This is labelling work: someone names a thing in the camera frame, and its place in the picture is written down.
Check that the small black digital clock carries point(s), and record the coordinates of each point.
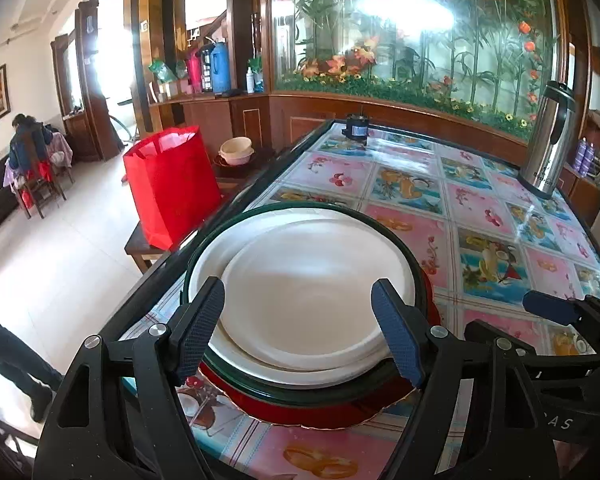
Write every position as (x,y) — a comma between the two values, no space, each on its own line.
(357,130)

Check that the cream plastic basin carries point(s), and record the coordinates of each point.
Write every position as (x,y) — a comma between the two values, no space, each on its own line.
(236,149)

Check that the printed fruit tablecloth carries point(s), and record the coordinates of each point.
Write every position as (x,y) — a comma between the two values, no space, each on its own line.
(480,210)

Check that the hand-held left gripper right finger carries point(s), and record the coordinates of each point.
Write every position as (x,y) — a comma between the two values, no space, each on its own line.
(397,330)

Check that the pink thermos jug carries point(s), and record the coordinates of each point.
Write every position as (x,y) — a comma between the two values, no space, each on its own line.
(194,75)

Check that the white bottle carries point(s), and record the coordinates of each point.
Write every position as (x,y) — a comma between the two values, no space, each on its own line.
(250,82)

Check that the small white bowl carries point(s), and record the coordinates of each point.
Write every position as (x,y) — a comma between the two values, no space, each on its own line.
(305,290)

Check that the wooden stool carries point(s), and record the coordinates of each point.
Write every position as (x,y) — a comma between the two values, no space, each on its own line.
(142,252)

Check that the red bag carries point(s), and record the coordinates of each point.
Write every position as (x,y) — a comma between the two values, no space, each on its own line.
(172,185)

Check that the blue thermos jug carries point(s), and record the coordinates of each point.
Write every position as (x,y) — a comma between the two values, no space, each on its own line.
(220,70)

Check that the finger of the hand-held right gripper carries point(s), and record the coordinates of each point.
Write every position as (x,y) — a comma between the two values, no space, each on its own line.
(555,362)
(550,305)

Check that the flower glass display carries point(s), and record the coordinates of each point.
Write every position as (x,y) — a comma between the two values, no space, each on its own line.
(405,35)

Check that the large white bowl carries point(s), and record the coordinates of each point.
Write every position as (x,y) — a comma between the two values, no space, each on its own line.
(280,222)

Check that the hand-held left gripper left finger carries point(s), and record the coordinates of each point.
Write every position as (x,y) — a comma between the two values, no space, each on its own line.
(200,330)

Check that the green plastic bag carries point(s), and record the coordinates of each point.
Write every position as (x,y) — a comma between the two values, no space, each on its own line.
(162,71)

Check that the wooden sideboard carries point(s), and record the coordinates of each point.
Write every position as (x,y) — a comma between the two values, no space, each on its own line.
(205,115)

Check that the wooden side cabinet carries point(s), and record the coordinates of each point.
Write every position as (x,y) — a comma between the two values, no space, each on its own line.
(580,195)

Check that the black thermos jug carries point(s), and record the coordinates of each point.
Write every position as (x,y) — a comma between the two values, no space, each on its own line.
(207,72)

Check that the green plastic bowl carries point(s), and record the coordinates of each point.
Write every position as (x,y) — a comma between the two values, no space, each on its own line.
(330,394)

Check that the wooden chair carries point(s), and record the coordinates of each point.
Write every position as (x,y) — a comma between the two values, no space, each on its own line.
(40,200)

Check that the steel thermos jug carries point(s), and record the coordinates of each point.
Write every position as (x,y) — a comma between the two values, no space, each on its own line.
(547,150)

